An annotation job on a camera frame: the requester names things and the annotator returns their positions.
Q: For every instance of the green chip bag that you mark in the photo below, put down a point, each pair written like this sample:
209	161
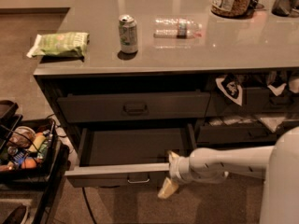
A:
70	45

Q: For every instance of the white snack bag in drawer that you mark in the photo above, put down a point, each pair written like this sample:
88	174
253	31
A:
276	82

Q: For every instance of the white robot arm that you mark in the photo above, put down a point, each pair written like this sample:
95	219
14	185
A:
277	166

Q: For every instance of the clear plastic water bottle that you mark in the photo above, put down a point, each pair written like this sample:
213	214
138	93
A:
179	28

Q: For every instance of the grey drawer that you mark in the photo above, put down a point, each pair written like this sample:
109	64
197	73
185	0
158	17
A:
134	106
254	101
128	157
255	132

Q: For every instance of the black bin with groceries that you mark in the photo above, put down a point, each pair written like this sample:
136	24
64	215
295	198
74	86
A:
31	151

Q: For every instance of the black shoe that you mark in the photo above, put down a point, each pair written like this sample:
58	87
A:
18	216

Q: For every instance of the grey drawer cabinet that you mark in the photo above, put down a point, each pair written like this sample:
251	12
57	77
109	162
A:
249	48

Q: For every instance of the black white snack bag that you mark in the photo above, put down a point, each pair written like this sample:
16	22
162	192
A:
230	87

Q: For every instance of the green white soda can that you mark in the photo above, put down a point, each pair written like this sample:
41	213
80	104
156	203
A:
128	34

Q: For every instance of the dark glass pitcher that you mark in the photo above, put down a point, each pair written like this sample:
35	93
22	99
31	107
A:
286	8

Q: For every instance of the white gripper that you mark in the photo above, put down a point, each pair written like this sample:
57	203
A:
177	169

